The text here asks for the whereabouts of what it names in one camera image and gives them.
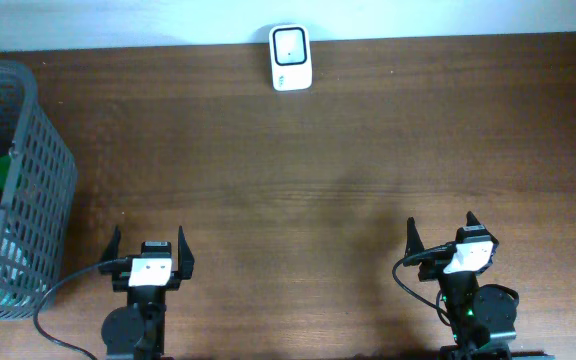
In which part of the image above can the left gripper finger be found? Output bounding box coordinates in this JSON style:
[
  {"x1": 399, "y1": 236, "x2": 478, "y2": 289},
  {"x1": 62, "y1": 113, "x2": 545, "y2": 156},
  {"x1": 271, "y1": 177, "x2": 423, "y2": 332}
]
[
  {"x1": 103, "y1": 226, "x2": 121, "y2": 262},
  {"x1": 178, "y1": 226, "x2": 194, "y2": 273}
]

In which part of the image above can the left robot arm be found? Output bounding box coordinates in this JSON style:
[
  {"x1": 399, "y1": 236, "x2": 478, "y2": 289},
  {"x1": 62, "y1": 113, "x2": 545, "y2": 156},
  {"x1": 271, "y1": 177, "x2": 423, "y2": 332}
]
[{"x1": 100, "y1": 229, "x2": 195, "y2": 359}]

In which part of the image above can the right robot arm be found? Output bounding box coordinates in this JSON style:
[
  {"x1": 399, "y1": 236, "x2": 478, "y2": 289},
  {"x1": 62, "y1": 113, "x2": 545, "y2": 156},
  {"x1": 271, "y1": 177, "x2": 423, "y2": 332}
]
[{"x1": 402, "y1": 212, "x2": 519, "y2": 359}]

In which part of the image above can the grey plastic basket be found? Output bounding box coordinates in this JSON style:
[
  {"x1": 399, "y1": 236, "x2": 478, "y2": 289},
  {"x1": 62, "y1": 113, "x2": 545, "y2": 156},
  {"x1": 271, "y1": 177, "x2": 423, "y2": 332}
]
[{"x1": 0, "y1": 61, "x2": 77, "y2": 321}]

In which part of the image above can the right black cable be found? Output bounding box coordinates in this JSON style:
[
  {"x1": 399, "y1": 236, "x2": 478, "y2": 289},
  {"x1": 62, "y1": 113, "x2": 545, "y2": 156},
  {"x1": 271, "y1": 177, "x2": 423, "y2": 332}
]
[{"x1": 391, "y1": 242, "x2": 459, "y2": 326}]

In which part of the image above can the black cable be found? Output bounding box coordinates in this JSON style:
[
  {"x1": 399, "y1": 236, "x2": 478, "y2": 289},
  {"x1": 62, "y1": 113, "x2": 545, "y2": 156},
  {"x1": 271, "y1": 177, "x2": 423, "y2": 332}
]
[
  {"x1": 391, "y1": 242, "x2": 459, "y2": 326},
  {"x1": 32, "y1": 257, "x2": 134, "y2": 360}
]

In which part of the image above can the left black cable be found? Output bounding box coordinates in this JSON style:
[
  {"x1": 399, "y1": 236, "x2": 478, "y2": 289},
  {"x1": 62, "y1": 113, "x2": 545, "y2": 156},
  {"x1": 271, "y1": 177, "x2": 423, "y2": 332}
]
[{"x1": 32, "y1": 257, "x2": 134, "y2": 360}]

